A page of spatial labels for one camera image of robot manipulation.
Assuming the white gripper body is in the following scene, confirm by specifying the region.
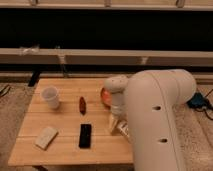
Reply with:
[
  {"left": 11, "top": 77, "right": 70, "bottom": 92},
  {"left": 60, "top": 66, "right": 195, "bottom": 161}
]
[{"left": 111, "top": 94, "right": 125, "bottom": 116}]

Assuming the black rectangular remote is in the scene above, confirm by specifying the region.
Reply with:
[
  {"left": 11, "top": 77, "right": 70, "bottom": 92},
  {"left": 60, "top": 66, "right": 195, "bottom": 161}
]
[{"left": 79, "top": 124, "right": 92, "bottom": 148}]

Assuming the black cable on floor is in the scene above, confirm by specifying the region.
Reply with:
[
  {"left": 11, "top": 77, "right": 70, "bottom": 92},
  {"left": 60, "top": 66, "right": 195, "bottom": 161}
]
[{"left": 0, "top": 83, "right": 12, "bottom": 98}]

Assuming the blue device with cables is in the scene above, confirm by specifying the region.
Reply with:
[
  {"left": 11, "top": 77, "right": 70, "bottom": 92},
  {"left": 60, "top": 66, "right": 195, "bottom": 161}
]
[{"left": 186, "top": 88, "right": 213, "bottom": 121}]

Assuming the white labelled bottle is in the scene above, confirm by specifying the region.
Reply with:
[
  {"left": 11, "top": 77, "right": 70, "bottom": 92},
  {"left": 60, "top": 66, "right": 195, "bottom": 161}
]
[{"left": 116, "top": 121, "right": 130, "bottom": 141}]

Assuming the translucent plastic cup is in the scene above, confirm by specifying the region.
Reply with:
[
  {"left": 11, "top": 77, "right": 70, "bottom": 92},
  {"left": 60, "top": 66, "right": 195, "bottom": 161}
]
[{"left": 40, "top": 86, "right": 60, "bottom": 109}]

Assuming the wooden table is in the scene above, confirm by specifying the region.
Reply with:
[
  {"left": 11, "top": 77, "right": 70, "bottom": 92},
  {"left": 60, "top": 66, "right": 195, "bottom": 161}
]
[{"left": 8, "top": 78, "right": 132, "bottom": 166}]

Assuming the small dark red object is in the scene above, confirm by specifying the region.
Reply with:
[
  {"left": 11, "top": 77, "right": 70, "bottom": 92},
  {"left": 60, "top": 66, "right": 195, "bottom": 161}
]
[{"left": 79, "top": 97, "right": 86, "bottom": 115}]

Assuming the beige sponge block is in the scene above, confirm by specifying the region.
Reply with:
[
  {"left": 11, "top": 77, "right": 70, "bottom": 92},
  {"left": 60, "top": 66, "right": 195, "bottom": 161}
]
[{"left": 35, "top": 127, "right": 58, "bottom": 150}]

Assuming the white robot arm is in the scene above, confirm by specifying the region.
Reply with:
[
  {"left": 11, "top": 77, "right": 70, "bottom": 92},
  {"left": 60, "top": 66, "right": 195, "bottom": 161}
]
[{"left": 104, "top": 69, "right": 196, "bottom": 171}]

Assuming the orange bowl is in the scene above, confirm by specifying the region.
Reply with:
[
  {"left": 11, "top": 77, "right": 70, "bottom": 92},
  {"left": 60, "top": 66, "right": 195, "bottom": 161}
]
[{"left": 100, "top": 88, "right": 111, "bottom": 107}]

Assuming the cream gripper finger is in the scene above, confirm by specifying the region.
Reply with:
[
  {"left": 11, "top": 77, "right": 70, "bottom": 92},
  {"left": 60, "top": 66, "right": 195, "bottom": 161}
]
[{"left": 109, "top": 115, "right": 118, "bottom": 133}]

